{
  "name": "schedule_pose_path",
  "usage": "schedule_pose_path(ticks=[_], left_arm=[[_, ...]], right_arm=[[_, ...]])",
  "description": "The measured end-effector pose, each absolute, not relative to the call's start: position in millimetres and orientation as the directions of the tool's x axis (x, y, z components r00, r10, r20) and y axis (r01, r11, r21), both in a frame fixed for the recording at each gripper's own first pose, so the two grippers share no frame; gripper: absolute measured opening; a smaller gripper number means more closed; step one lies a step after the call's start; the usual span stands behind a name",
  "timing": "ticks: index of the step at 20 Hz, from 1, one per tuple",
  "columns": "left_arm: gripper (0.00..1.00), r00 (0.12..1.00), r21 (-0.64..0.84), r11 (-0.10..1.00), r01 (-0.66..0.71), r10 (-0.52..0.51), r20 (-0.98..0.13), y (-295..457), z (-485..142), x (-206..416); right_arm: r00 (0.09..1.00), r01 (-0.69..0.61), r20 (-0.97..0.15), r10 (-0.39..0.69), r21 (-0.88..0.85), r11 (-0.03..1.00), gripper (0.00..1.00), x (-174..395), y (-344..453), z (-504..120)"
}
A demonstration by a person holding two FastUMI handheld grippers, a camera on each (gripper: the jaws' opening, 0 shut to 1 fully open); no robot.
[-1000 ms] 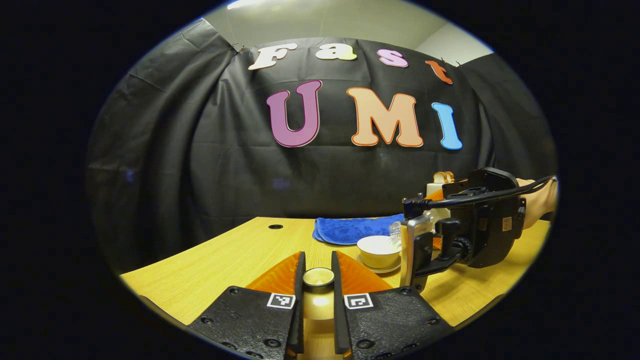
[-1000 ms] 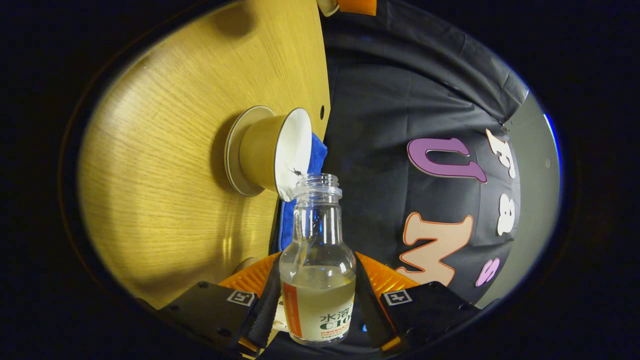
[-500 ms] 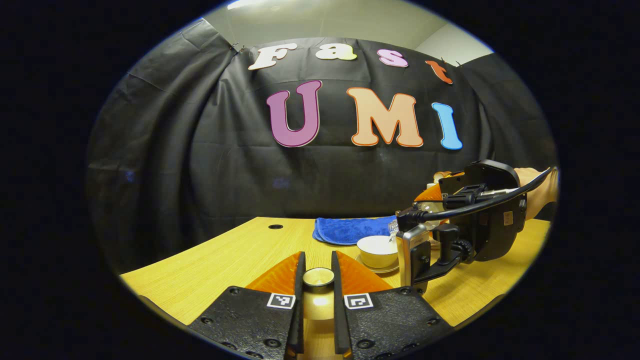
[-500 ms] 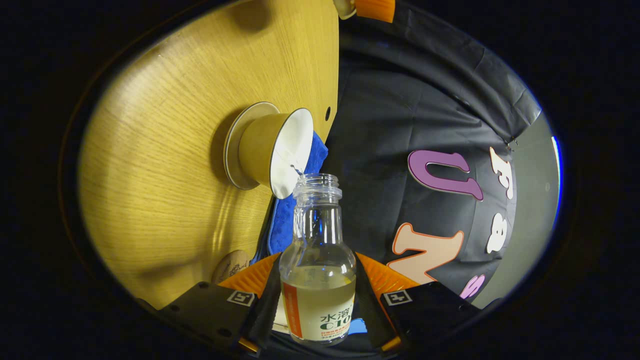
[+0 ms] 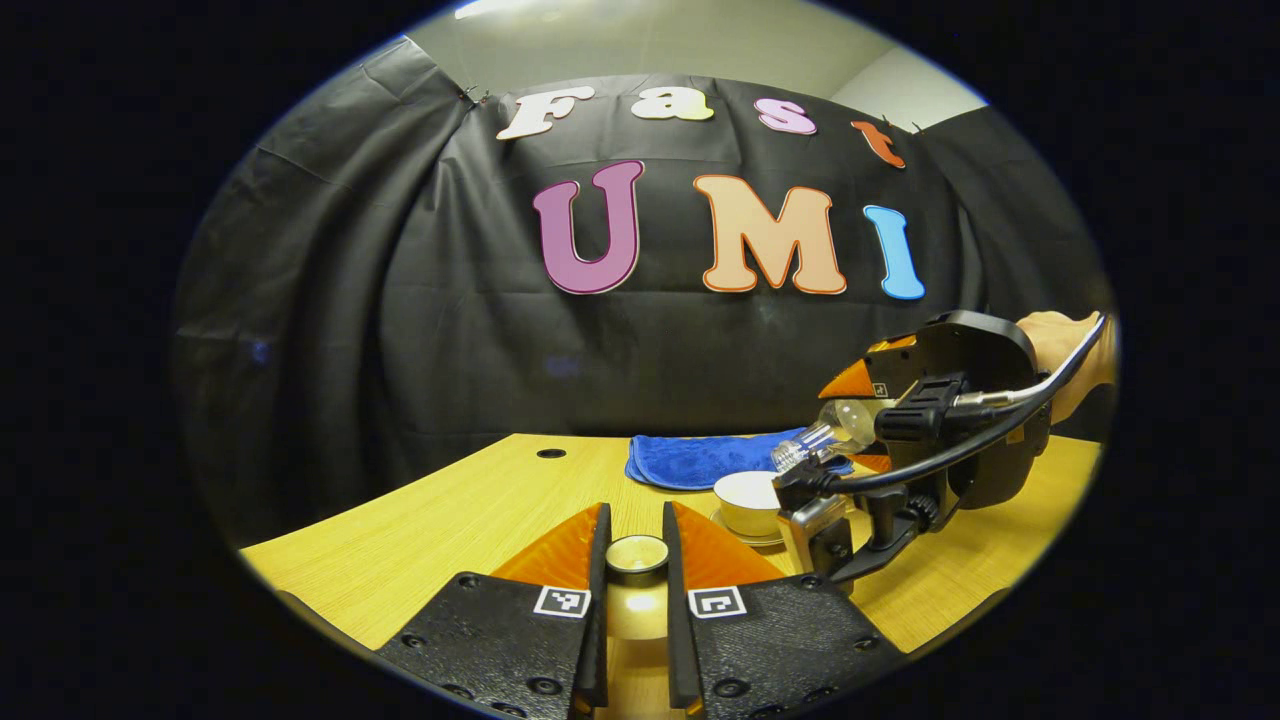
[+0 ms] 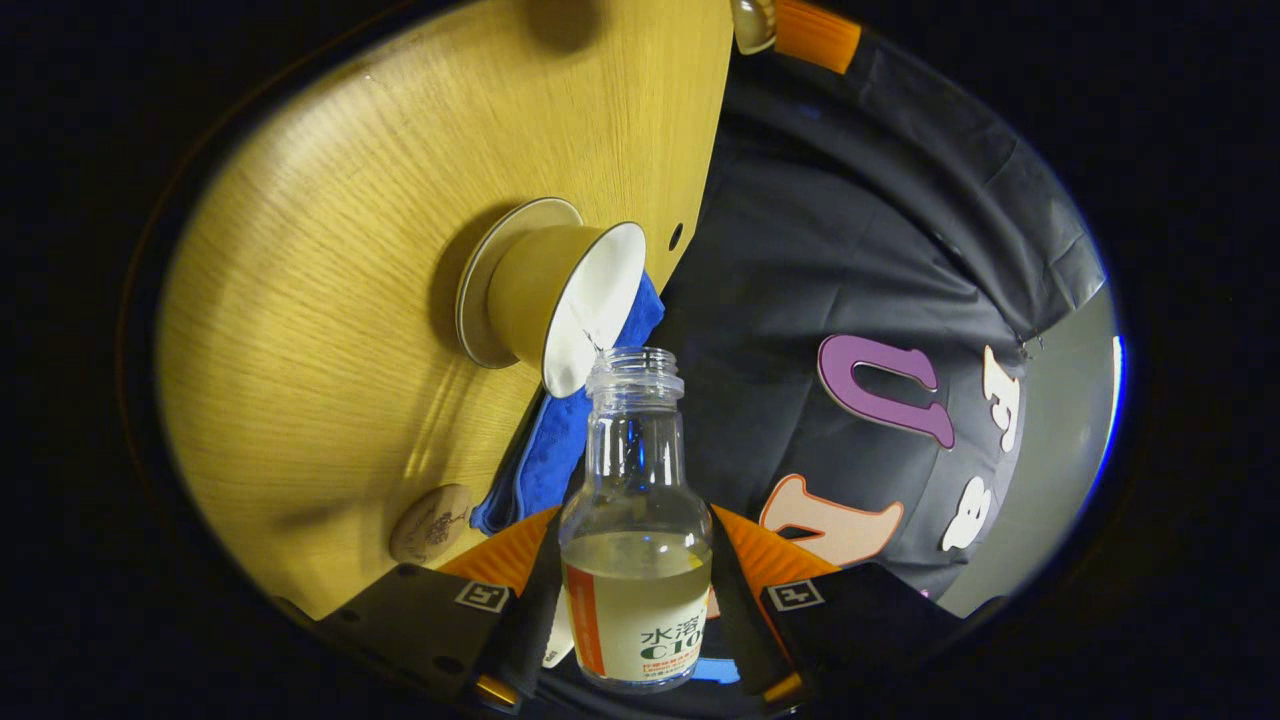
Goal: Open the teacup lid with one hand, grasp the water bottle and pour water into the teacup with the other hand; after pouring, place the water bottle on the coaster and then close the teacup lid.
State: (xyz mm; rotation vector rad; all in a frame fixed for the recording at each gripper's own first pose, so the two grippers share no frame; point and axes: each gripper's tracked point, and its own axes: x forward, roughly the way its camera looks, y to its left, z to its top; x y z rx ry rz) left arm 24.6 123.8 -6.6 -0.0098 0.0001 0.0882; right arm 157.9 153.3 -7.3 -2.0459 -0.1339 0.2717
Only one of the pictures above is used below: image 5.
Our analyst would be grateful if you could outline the clear water bottle red label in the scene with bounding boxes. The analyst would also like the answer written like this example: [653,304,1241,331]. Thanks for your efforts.
[770,398,886,475]

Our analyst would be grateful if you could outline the black backdrop cloth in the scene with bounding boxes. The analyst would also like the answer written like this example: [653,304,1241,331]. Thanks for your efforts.
[170,38,1116,546]

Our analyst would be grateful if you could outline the black cable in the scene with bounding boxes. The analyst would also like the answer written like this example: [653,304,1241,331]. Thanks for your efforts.
[775,312,1109,496]

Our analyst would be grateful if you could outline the grey cable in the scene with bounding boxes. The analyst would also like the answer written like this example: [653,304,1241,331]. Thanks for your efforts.
[955,315,1106,406]

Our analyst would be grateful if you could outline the cream teacup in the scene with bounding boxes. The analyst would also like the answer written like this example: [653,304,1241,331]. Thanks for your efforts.
[713,471,786,538]

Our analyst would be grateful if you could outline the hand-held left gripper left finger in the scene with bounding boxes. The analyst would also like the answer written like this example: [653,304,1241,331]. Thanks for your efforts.
[375,503,611,720]

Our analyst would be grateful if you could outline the cream teacup lid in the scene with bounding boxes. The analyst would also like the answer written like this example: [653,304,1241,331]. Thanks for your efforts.
[604,536,671,716]

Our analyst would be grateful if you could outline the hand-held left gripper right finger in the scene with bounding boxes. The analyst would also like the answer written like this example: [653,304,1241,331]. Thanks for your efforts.
[662,503,906,720]

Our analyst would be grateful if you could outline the cream saucer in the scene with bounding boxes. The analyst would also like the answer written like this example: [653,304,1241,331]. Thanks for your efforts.
[710,510,786,548]

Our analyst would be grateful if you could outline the blue folded towel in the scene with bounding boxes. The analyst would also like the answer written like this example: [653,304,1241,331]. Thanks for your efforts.
[625,428,856,492]

